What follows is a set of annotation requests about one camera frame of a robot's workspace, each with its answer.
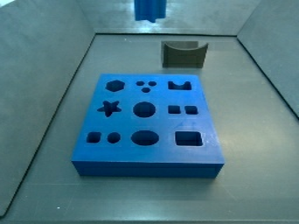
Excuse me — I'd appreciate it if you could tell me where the dark grey curved cradle block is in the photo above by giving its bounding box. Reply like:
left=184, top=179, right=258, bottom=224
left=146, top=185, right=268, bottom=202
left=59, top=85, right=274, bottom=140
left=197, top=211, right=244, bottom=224
left=161, top=41, right=209, bottom=68

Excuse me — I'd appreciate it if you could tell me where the blue star-shaped peg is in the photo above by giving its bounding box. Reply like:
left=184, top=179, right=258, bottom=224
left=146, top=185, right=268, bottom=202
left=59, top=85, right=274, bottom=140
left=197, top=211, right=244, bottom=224
left=134, top=0, right=166, bottom=23

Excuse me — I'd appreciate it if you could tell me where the blue shape-sorting block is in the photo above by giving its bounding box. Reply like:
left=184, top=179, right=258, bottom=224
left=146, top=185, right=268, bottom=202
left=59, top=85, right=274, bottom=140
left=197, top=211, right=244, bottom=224
left=70, top=74, right=224, bottom=179

